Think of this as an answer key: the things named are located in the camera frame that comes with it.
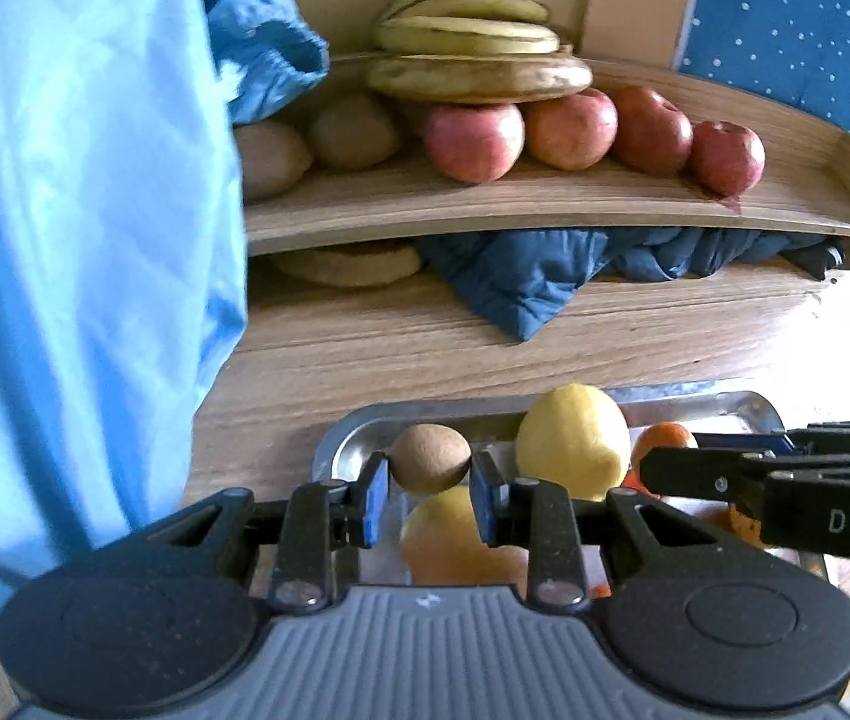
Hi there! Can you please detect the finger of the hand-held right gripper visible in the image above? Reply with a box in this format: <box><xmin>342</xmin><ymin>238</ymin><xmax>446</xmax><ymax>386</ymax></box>
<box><xmin>693</xmin><ymin>420</ymin><xmax>850</xmax><ymax>458</ymax></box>
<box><xmin>639</xmin><ymin>446</ymin><xmax>771</xmax><ymax>503</ymax></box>

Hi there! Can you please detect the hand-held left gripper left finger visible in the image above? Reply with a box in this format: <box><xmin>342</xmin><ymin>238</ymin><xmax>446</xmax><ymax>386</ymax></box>
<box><xmin>143</xmin><ymin>452</ymin><xmax>392</xmax><ymax>611</ymax></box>

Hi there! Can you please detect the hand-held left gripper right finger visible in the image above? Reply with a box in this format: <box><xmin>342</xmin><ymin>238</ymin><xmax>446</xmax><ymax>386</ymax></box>
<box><xmin>470</xmin><ymin>452</ymin><xmax>719</xmax><ymax>611</ymax></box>

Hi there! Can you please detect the small tangerine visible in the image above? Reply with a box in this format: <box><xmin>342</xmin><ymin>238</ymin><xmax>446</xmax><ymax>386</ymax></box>
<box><xmin>727</xmin><ymin>501</ymin><xmax>765</xmax><ymax>550</ymax></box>
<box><xmin>631</xmin><ymin>422</ymin><xmax>698</xmax><ymax>475</ymax></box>

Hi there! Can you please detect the metal tray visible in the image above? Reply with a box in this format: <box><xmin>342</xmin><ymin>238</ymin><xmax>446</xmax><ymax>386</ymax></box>
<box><xmin>311</xmin><ymin>390</ymin><xmax>835</xmax><ymax>601</ymax></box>

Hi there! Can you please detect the yellow mango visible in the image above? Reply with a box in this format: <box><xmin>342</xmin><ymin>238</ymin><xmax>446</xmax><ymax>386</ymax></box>
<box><xmin>399</xmin><ymin>485</ymin><xmax>531</xmax><ymax>587</ymax></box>

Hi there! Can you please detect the small brown round fruit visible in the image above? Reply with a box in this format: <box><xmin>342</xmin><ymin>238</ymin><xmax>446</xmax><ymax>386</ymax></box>
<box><xmin>390</xmin><ymin>423</ymin><xmax>472</xmax><ymax>495</ymax></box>

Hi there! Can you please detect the large yellow lemon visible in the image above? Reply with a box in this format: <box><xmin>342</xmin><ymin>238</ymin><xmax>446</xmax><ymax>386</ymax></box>
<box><xmin>514</xmin><ymin>383</ymin><xmax>632</xmax><ymax>503</ymax></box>

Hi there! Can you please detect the dark blue cloth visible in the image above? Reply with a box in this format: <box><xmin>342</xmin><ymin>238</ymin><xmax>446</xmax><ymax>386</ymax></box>
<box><xmin>417</xmin><ymin>227</ymin><xmax>846</xmax><ymax>344</ymax></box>

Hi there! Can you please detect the tan flat pad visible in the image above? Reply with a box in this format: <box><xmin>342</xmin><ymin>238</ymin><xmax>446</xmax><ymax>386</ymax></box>
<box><xmin>269</xmin><ymin>240</ymin><xmax>424</xmax><ymax>288</ymax></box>

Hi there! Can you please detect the curved wooden shelf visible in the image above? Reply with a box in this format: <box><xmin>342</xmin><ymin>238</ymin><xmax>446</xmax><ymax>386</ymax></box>
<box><xmin>241</xmin><ymin>52</ymin><xmax>850</xmax><ymax>271</ymax></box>

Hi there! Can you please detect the red apple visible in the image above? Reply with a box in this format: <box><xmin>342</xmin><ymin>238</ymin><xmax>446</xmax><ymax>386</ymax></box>
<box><xmin>524</xmin><ymin>88</ymin><xmax>619</xmax><ymax>170</ymax></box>
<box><xmin>609</xmin><ymin>85</ymin><xmax>695</xmax><ymax>177</ymax></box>
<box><xmin>425</xmin><ymin>103</ymin><xmax>526</xmax><ymax>185</ymax></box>
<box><xmin>689</xmin><ymin>121</ymin><xmax>767</xmax><ymax>196</ymax></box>

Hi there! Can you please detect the brown kiwi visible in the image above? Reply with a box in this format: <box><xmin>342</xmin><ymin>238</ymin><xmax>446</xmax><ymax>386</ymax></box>
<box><xmin>310</xmin><ymin>94</ymin><xmax>402</xmax><ymax>170</ymax></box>
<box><xmin>234</xmin><ymin>120</ymin><xmax>314</xmax><ymax>203</ymax></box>

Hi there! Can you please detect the light blue garment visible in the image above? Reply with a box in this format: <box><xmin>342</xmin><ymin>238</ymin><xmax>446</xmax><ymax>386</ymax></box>
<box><xmin>0</xmin><ymin>0</ymin><xmax>250</xmax><ymax>638</ymax></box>

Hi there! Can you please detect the blue dotted curtain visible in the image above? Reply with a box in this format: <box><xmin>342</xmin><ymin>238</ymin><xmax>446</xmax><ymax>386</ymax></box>
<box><xmin>676</xmin><ymin>0</ymin><xmax>850</xmax><ymax>188</ymax></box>

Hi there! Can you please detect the browned yellow banana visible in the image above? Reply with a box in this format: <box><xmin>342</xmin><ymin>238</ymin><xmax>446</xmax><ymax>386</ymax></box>
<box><xmin>365</xmin><ymin>52</ymin><xmax>594</xmax><ymax>106</ymax></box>

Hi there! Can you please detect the crumpled blue elastic sleeve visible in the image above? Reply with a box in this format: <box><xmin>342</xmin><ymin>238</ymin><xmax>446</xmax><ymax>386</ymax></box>
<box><xmin>200</xmin><ymin>0</ymin><xmax>331</xmax><ymax>127</ymax></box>

